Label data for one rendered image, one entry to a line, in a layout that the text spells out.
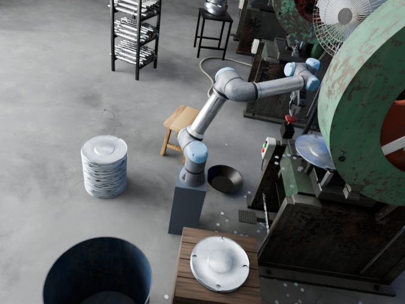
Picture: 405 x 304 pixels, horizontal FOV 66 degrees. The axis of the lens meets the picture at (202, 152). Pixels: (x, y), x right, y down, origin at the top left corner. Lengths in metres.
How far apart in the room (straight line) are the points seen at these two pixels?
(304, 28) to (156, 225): 1.94
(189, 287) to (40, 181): 1.39
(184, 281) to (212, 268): 0.15
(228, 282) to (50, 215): 1.24
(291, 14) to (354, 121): 1.80
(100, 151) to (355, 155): 1.53
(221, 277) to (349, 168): 0.77
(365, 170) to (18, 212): 1.98
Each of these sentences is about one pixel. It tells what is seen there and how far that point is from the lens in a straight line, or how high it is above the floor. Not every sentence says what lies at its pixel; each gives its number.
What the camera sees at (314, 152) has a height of 0.79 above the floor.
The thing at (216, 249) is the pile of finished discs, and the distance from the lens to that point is 1.65.
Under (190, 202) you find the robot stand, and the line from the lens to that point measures 1.85.
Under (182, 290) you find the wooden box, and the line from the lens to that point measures 1.54.
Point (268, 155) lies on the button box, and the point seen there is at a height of 0.54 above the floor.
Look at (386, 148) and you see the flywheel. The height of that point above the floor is 1.16.
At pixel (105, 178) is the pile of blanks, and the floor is 0.20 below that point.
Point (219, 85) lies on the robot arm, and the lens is 1.64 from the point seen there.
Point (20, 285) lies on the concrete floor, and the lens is 2.03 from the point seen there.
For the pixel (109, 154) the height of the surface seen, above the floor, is 0.33.
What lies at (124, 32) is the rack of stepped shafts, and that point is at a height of 0.47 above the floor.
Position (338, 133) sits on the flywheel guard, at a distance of 1.12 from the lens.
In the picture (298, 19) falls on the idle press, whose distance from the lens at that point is 2.82.
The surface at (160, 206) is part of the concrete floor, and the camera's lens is 2.25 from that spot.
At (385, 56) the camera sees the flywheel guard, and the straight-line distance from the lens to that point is 1.03.
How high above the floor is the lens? 1.73
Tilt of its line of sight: 39 degrees down
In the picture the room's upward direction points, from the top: 12 degrees clockwise
